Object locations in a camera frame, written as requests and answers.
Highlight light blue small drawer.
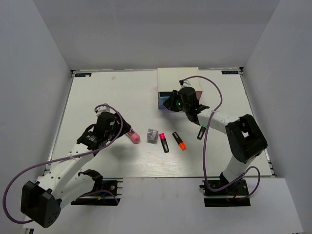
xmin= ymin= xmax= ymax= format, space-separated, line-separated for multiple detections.
xmin=158 ymin=91 xmax=172 ymax=109

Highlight pink glue stick tube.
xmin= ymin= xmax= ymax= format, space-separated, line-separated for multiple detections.
xmin=127 ymin=128 xmax=140 ymax=144

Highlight pink small drawer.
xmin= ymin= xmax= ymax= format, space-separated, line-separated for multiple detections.
xmin=195 ymin=91 xmax=203 ymax=100

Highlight clear paperclip jar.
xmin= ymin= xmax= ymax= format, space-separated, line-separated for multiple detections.
xmin=147 ymin=128 xmax=159 ymax=143

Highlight green cap black highlighter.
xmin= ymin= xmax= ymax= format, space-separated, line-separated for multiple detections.
xmin=197 ymin=126 xmax=206 ymax=140

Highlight pink cap black highlighter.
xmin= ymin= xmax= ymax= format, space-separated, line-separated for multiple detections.
xmin=159 ymin=133 xmax=169 ymax=153

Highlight orange cap black highlighter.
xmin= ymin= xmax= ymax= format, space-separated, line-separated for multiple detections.
xmin=172 ymin=132 xmax=187 ymax=151

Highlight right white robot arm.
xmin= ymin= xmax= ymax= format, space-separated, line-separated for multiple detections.
xmin=163 ymin=86 xmax=268 ymax=195

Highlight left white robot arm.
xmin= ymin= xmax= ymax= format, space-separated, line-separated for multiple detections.
xmin=21 ymin=112 xmax=131 ymax=228

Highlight white drawer cabinet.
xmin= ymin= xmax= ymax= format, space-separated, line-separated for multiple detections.
xmin=157 ymin=67 xmax=203 ymax=109

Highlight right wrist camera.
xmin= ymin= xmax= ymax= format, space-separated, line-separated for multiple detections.
xmin=179 ymin=80 xmax=192 ymax=89

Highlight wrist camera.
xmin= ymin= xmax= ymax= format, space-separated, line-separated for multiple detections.
xmin=179 ymin=80 xmax=192 ymax=89
xmin=94 ymin=103 xmax=110 ymax=117

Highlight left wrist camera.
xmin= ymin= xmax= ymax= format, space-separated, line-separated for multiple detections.
xmin=94 ymin=103 xmax=110 ymax=117

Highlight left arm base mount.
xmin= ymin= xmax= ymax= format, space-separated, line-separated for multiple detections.
xmin=71 ymin=178 xmax=123 ymax=206

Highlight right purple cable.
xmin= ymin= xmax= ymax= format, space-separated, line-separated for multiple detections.
xmin=181 ymin=75 xmax=261 ymax=202

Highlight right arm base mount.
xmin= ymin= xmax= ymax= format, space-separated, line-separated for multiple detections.
xmin=199 ymin=179 xmax=251 ymax=207

